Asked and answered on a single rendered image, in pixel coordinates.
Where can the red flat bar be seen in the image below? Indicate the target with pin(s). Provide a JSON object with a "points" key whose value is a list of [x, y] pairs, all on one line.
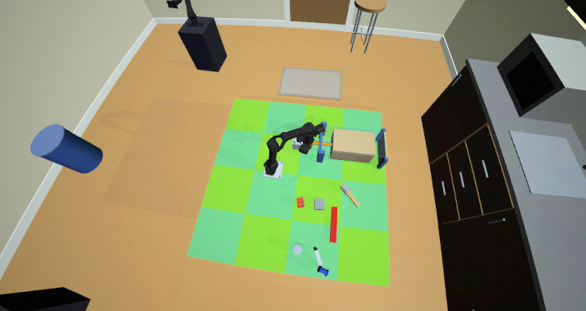
{"points": [[333, 224]]}

